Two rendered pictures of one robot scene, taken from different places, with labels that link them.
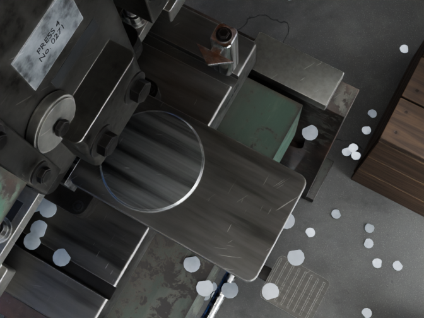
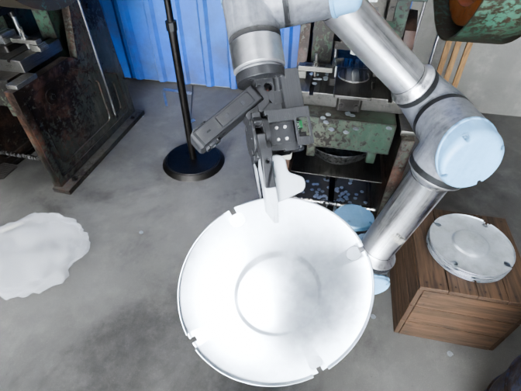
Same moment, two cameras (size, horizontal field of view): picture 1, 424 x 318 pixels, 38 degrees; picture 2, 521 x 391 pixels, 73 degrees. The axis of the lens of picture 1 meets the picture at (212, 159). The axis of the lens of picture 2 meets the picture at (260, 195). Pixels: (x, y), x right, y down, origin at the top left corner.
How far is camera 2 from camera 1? 1.22 m
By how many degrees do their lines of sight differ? 41
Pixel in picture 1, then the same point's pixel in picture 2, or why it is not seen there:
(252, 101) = (388, 115)
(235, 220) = (349, 89)
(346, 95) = (409, 139)
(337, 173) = not seen: hidden behind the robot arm
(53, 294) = (304, 84)
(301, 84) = (403, 124)
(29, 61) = not seen: outside the picture
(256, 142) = (375, 119)
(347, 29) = not seen: hidden behind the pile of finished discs
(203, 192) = (352, 84)
